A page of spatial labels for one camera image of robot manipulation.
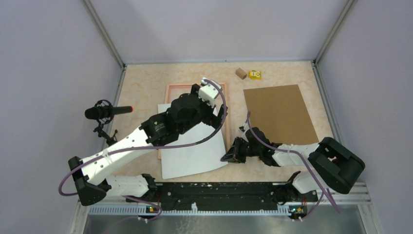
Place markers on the blue landscape photo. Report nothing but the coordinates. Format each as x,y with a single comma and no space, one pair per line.
205,157

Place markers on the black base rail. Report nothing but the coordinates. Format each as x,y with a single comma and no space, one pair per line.
226,196

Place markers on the yellow toy block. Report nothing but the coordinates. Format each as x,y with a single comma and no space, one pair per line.
255,74

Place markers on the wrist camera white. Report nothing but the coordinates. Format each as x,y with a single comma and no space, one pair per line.
243,130
209,91

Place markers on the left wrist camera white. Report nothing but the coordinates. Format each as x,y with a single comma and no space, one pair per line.
209,91

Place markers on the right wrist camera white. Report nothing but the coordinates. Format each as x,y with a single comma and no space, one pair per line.
243,130

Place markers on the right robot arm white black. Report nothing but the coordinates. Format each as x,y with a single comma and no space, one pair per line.
329,164

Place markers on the small wooden block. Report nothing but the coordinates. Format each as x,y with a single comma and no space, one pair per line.
241,73

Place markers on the white cable duct strip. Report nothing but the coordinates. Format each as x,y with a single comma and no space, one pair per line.
144,210

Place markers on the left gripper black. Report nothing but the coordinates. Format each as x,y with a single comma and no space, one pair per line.
212,118

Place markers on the black microphone orange tip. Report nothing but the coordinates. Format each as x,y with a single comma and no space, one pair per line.
103,112

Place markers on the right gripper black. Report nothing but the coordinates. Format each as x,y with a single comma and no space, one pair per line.
234,154

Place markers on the brown cardboard backing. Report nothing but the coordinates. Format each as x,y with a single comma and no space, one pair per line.
281,114

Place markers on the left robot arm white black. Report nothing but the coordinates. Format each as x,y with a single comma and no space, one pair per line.
92,175

